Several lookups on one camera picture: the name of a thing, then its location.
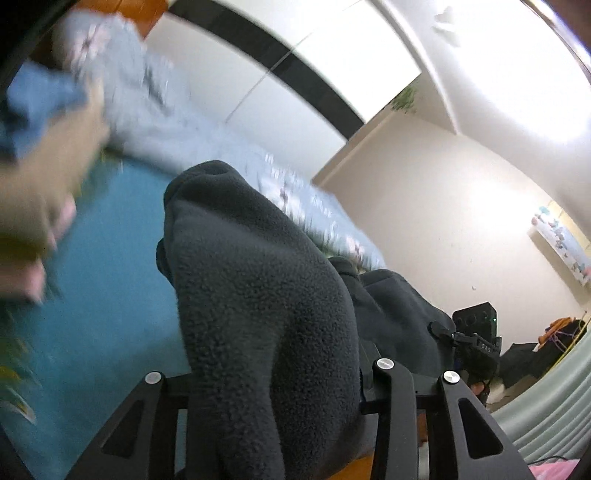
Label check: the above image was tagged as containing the blue fleece garment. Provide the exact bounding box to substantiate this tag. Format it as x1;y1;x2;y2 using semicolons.
1;61;87;163

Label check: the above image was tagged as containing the pink folded garment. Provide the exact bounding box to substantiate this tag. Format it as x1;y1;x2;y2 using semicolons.
1;195;77;304

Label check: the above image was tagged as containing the white and black wardrobe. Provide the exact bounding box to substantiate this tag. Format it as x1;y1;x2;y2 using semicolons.
146;1;421;178

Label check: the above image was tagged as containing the pale green curtain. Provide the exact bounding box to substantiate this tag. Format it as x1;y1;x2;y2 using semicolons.
493;334;591;463

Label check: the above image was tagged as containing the orange clothes pile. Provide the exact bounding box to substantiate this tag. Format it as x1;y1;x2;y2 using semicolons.
538;317;574;347

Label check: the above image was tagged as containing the floral green bed blanket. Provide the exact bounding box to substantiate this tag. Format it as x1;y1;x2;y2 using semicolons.
1;156;188;479

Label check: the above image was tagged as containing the light blue floral quilt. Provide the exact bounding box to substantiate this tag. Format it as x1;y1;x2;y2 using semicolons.
52;10;386;271

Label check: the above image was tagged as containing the beige folded garment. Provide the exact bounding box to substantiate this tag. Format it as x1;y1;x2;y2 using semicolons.
1;81;109;260

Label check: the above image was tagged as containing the colourful wall poster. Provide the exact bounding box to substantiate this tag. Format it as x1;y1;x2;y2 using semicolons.
531;207;590;286

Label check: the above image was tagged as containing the wooden bed frame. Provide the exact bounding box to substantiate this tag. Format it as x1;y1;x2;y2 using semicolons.
75;0;169;38

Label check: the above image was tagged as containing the hanging green plant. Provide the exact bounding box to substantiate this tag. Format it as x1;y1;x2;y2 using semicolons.
391;82;417;113

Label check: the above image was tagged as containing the black and white fleece jacket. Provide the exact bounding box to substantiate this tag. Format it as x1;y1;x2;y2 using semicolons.
156;161;453;479

